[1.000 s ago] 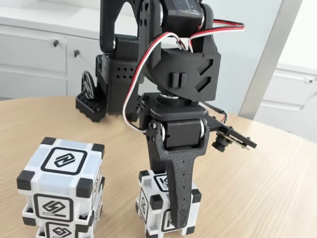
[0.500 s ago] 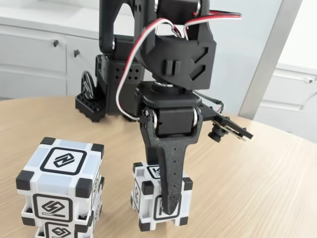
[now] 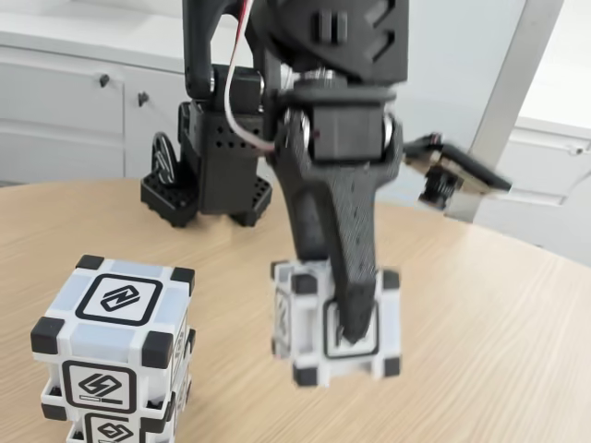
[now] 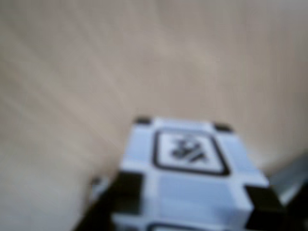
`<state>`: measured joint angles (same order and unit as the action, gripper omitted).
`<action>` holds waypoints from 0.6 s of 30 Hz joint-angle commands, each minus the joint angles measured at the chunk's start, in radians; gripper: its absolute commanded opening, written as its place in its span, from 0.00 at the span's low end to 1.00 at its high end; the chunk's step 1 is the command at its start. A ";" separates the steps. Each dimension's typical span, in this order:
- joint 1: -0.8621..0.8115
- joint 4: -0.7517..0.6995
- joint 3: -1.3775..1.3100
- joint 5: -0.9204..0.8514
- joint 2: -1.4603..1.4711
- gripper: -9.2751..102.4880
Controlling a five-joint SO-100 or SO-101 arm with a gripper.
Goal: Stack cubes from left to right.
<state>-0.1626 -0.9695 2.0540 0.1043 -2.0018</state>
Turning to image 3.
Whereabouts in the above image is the white cube crossed lines symbol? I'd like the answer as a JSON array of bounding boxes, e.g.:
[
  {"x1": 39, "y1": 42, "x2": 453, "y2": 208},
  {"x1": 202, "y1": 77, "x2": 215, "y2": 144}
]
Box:
[{"x1": 270, "y1": 258, "x2": 403, "y2": 388}]

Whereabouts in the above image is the white cube lightning symbol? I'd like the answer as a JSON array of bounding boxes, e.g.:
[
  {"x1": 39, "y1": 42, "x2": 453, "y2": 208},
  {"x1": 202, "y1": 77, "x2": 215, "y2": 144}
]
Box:
[{"x1": 30, "y1": 254, "x2": 196, "y2": 421}]

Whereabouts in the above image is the white partition panel grey edge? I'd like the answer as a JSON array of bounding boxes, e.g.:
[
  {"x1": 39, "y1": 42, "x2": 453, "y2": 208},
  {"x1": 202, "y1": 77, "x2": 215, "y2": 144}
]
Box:
[{"x1": 322, "y1": 0, "x2": 570, "y2": 225}]

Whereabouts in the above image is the black disc with white logo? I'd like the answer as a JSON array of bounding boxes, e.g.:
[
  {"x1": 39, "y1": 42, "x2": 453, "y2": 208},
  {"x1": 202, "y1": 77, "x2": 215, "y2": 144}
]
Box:
[{"x1": 151, "y1": 131, "x2": 179, "y2": 186}]

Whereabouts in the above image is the white drawer cabinet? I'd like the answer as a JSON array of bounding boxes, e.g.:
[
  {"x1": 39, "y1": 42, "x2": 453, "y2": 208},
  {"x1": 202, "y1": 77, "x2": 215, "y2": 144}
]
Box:
[{"x1": 475, "y1": 114, "x2": 591, "y2": 267}]

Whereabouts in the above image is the white cube overlapping squares symbol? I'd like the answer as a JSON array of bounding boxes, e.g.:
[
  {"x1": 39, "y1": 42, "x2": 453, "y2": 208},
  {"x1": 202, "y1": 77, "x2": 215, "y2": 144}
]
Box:
[{"x1": 66, "y1": 368, "x2": 193, "y2": 443}]

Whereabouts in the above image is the black gripper camera on bracket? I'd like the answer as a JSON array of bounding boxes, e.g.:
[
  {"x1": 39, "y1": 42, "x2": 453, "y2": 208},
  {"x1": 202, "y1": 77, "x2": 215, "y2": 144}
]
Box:
[{"x1": 404, "y1": 133, "x2": 513, "y2": 207}]

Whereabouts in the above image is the red white gripper servo cable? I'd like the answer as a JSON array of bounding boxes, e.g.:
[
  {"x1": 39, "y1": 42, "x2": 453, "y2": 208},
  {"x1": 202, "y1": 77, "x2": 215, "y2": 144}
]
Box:
[{"x1": 223, "y1": 0, "x2": 278, "y2": 153}]

